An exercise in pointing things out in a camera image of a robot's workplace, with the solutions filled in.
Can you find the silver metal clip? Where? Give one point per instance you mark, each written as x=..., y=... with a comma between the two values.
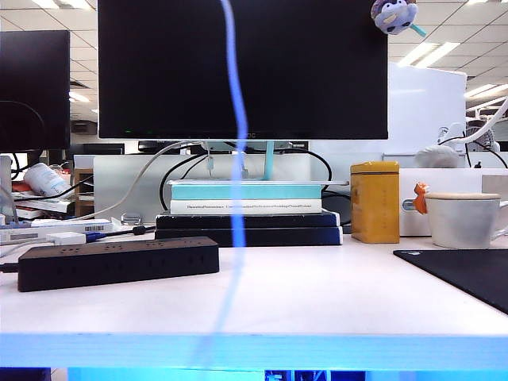
x=132, y=219

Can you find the white lying bottle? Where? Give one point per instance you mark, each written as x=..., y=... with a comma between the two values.
x=43, y=178

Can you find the black wood-top power strip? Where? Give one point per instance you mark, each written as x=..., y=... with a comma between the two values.
x=119, y=266

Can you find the white book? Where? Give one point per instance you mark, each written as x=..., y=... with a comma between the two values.
x=278, y=210

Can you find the white desk fan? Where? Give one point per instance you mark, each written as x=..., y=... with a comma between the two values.
x=482, y=141

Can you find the white blue medicine box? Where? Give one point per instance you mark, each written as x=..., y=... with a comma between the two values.
x=79, y=227

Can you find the brown wooden cabinet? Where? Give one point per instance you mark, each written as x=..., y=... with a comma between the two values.
x=84, y=190

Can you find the grey plush toy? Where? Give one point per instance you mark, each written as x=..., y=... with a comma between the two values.
x=393, y=18

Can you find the black mouse mat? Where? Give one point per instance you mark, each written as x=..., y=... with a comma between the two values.
x=468, y=274

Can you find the yellow tin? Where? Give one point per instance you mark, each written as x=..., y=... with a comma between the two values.
x=375, y=206

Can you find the white mug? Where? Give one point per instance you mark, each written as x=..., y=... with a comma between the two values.
x=460, y=222

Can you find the white gooseneck tube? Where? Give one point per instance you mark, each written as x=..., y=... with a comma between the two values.
x=486, y=129

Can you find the large black monitor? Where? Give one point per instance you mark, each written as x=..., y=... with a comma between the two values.
x=166, y=71

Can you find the white cardboard box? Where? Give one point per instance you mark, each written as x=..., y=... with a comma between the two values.
x=448, y=178

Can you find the messy stack of papers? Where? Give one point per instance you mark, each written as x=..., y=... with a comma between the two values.
x=47, y=205

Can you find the orange fox figure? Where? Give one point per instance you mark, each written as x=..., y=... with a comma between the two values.
x=420, y=200

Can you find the white whiteboard panel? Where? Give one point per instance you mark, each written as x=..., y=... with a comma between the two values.
x=424, y=111

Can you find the small black monitor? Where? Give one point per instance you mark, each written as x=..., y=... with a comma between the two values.
x=35, y=79

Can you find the white adapter dongle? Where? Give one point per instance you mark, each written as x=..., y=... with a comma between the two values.
x=65, y=238

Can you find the wooden mug lid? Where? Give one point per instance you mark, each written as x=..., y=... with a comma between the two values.
x=462, y=195

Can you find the teal book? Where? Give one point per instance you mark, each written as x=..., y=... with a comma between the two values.
x=278, y=192

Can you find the clear plastic holder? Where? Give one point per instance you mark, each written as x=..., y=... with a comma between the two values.
x=6, y=186

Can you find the white rounded object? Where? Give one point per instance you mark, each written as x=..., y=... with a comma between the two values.
x=436, y=158

